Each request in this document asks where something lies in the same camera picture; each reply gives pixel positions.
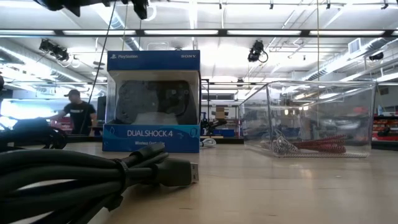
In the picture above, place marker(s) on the black overhead hanging camera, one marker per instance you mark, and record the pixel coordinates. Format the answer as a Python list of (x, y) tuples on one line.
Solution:
[(255, 51)]

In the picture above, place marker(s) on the black horizontal frame beam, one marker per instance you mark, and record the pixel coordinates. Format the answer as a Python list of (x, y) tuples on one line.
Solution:
[(222, 32)]

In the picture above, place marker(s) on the brown cardboard box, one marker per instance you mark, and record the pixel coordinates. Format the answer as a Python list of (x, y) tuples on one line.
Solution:
[(221, 113)]

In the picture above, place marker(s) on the blue background bin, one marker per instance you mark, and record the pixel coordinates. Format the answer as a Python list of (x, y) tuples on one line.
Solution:
[(224, 132)]

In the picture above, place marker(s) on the small black ceiling camera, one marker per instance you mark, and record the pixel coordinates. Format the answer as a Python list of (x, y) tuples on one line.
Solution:
[(376, 56)]

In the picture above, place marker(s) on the red storage shelf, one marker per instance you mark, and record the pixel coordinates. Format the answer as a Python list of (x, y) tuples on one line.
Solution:
[(385, 129)]

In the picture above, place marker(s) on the black game controller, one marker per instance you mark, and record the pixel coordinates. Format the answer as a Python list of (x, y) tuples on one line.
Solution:
[(140, 99)]

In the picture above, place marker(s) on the black background robot arm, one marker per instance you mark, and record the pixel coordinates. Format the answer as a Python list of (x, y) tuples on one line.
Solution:
[(211, 125)]

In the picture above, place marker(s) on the person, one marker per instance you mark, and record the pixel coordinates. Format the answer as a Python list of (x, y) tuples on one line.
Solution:
[(79, 115)]

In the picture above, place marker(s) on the black ceiling-mounted camera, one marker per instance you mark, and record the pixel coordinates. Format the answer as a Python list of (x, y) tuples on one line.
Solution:
[(56, 51)]

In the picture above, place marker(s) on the clear acrylic bin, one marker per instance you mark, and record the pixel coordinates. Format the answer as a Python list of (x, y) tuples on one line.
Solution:
[(323, 102)]

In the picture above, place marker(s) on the dark monitor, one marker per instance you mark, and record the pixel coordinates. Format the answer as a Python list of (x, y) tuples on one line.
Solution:
[(101, 109)]

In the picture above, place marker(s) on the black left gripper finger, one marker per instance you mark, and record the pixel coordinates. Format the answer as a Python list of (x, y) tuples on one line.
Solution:
[(75, 11), (140, 9)]

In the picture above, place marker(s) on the blue DualShock 4 retail box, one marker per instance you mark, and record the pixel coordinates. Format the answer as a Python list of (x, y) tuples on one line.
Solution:
[(149, 137)]

